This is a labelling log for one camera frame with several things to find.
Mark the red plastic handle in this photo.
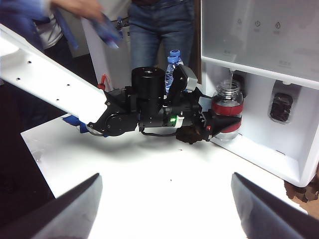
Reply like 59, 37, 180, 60
98, 74, 108, 90

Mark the blue-capped plastic water bottle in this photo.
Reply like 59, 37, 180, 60
164, 56, 178, 95

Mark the plastic water bottle blue cap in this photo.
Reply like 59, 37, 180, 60
169, 49, 184, 67

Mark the glass bottle with red bands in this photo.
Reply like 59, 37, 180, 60
211, 79, 244, 143

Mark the black dispenser tap lever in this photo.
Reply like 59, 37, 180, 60
233, 72, 247, 92
268, 92, 294, 123

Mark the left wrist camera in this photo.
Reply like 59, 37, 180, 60
168, 66, 199, 107

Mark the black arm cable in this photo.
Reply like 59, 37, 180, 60
139, 128, 180, 137

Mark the white AUX water dispenser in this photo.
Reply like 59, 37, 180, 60
200, 0, 319, 187

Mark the forearm in blue sleeve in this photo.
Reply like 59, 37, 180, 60
0, 0, 55, 33

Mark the bare person hand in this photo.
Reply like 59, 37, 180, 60
50, 0, 106, 22

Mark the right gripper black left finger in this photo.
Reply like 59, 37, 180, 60
0, 173, 103, 239

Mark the blue cloth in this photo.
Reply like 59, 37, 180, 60
61, 115, 88, 134

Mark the person in white shirt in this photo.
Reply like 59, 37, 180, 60
32, 7, 100, 87

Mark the person in blue jeans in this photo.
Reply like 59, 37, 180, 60
127, 0, 195, 75

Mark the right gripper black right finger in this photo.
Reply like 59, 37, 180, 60
231, 172, 319, 239

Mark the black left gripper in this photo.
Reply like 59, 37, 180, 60
183, 87, 243, 141

